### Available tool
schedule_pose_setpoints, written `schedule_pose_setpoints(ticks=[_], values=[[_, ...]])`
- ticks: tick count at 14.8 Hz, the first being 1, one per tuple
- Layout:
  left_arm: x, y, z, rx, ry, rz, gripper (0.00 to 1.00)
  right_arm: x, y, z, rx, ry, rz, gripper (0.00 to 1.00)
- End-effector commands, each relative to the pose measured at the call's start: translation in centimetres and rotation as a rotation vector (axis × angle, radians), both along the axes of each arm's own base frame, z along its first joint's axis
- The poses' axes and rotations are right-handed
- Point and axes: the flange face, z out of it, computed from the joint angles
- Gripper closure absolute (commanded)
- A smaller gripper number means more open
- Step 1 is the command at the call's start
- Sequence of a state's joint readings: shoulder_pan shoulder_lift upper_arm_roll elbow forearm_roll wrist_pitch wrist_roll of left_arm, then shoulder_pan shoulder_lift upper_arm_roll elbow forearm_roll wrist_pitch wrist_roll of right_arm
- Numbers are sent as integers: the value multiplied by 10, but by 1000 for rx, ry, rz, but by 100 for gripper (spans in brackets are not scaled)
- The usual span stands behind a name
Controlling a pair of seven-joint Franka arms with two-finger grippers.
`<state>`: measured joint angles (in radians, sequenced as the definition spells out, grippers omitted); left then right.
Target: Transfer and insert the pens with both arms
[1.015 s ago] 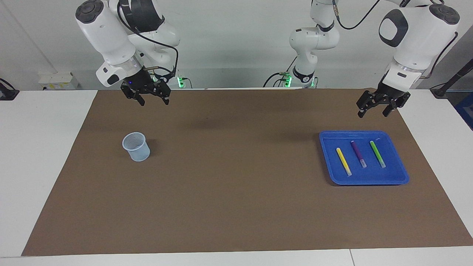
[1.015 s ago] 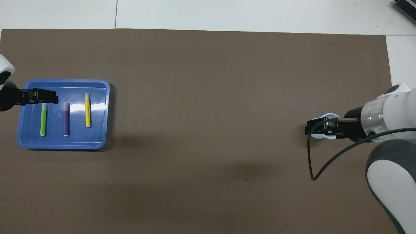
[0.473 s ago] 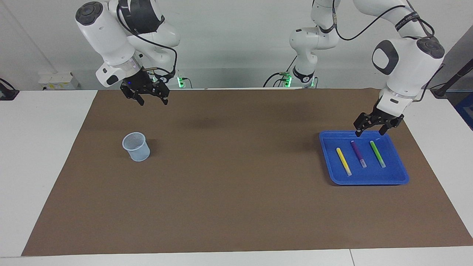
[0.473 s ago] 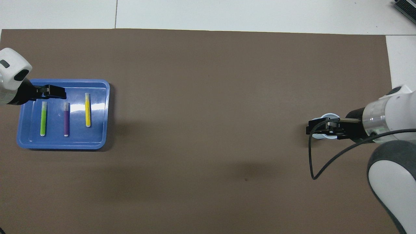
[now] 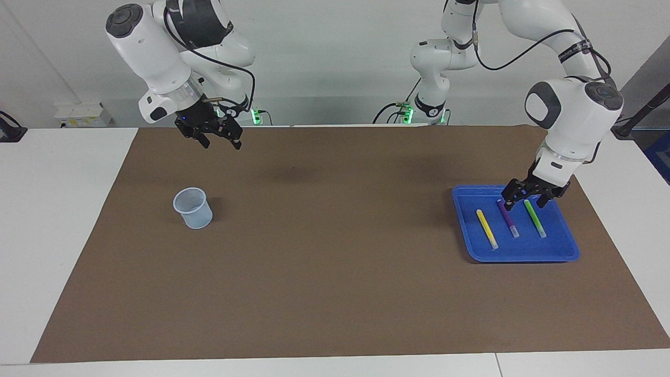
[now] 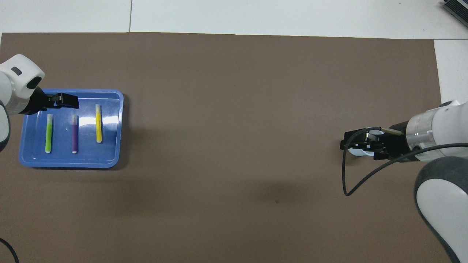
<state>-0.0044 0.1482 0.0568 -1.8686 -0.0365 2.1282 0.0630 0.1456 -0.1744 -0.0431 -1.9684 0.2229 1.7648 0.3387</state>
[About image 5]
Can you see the green pen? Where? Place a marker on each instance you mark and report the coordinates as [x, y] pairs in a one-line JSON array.
[[536, 221]]

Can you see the white wall socket box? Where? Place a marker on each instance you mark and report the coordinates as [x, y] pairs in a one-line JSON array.
[[81, 112]]

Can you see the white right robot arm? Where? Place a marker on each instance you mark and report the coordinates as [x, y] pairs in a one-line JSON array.
[[146, 47]]

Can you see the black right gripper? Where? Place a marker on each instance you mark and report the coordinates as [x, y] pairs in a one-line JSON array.
[[209, 123]]

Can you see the yellow pen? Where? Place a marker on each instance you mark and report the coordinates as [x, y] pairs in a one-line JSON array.
[[487, 229]]

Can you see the blue plastic tray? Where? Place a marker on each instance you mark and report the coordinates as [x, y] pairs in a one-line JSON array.
[[518, 250]]

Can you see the purple pen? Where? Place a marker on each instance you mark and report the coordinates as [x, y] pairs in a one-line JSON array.
[[510, 222]]

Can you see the blue crate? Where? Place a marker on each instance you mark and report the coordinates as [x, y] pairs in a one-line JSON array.
[[660, 157]]

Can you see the black clamp mount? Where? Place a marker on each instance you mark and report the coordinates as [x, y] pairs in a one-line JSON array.
[[10, 133]]

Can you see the black stand pole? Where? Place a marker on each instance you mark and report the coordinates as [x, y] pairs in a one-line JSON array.
[[641, 112]]

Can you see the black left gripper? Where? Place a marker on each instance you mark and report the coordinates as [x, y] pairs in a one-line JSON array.
[[539, 183]]

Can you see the brown table mat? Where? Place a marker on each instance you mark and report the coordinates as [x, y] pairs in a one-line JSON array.
[[335, 272]]

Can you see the pale blue mesh cup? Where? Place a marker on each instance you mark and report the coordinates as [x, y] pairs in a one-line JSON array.
[[194, 214]]

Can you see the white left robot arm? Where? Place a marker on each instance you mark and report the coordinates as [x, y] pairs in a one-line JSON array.
[[576, 115]]

